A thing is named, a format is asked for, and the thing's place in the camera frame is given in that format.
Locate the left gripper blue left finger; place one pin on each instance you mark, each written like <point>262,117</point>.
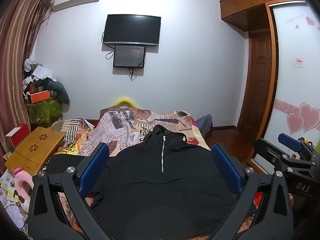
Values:
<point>82,178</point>

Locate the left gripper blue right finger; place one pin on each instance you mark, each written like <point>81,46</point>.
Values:
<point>231,170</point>

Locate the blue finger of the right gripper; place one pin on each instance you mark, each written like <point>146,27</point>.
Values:
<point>290,142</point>

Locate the black zip hoodie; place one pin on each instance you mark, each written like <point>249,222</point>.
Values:
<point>161,188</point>

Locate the white heart wardrobe door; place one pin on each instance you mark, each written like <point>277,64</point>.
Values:
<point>295,110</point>

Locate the newspaper print blanket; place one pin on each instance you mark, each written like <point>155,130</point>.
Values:
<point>121,127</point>

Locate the bamboo folding lap table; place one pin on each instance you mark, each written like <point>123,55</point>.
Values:
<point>35,150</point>

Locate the grey purple backpack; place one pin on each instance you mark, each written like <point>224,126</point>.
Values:
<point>205,125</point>

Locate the pink plush toy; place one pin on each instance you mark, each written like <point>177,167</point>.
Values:
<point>23,185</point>

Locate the brown wooden door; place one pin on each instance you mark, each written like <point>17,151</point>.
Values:
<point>254,107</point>

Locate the red box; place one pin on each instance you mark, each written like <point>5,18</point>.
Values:
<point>18,134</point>

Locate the yellow pillow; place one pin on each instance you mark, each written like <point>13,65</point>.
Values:
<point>125,101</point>

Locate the dark grey-green garment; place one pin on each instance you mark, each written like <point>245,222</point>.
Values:
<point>55,86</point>

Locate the orange shoe box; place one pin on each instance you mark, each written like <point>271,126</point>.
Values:
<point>37,97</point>

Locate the white cloth pile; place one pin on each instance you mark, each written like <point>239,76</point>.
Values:
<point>37,70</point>

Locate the wooden overhead cabinet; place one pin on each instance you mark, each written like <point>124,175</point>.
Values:
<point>246,15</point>

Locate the striped brown curtain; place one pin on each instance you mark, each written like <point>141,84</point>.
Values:
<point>20,25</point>

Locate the small black wall monitor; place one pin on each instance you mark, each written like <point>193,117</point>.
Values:
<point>129,56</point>

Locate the black wall television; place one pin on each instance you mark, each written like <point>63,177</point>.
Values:
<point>132,29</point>

